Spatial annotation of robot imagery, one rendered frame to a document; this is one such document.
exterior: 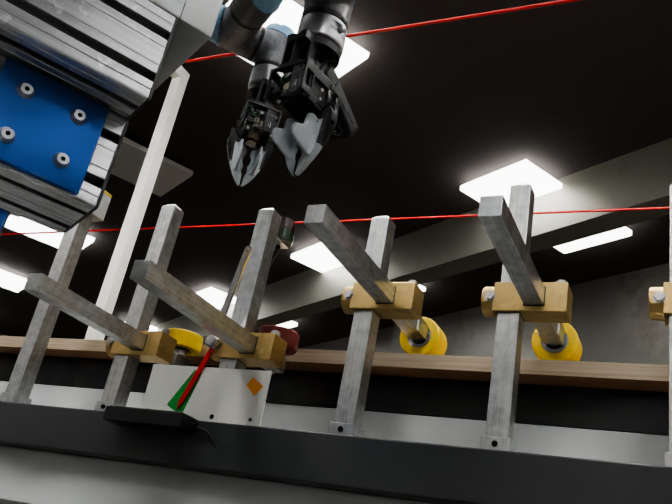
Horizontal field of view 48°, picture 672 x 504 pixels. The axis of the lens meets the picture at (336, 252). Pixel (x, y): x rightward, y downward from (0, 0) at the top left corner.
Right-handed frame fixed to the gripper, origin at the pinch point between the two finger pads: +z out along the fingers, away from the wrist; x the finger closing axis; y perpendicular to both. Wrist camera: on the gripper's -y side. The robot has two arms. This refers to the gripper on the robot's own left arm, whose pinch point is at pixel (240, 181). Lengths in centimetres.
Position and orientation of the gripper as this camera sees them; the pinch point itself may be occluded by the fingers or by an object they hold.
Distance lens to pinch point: 148.9
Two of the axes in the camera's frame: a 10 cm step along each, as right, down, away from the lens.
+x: 9.2, 3.0, 2.4
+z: -1.8, 9.0, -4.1
